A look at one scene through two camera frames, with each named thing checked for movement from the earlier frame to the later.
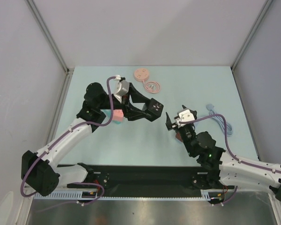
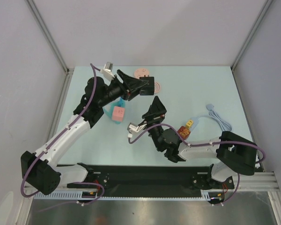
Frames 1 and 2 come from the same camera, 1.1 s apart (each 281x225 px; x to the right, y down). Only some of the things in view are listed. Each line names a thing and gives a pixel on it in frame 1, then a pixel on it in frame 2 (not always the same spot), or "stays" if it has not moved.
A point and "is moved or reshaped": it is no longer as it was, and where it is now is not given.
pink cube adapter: [118, 115] stays
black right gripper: [176, 125] -> [152, 120]
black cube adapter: [155, 110] is moved or reshaped
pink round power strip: [141, 74] stays
